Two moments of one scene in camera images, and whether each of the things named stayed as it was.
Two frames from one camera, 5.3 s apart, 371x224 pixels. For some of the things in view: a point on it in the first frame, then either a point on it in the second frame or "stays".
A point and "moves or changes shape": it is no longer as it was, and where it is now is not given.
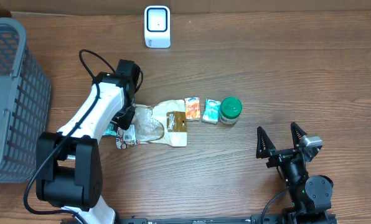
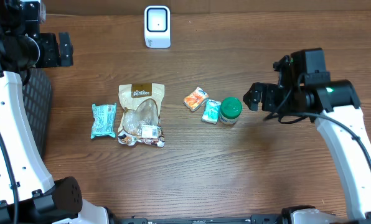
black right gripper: x=264 y=150 → x=268 y=92
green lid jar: x=231 y=108 stays
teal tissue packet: x=211 y=111 stays
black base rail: x=261 y=219 stays
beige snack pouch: x=165 y=123 moves or changes shape
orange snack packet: x=192 y=107 → x=195 y=99
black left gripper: x=127 y=115 → x=52 y=50
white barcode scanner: x=157 y=26 stays
